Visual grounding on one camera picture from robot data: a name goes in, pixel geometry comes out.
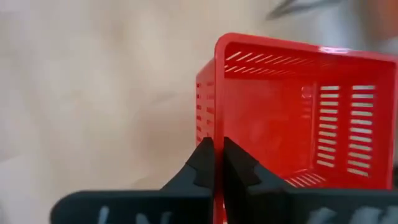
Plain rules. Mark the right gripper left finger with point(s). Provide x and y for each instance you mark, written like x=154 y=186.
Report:
x=202 y=174

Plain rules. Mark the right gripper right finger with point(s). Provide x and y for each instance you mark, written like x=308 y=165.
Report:
x=242 y=177

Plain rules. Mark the red slotted plastic basket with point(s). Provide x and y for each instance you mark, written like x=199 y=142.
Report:
x=264 y=124

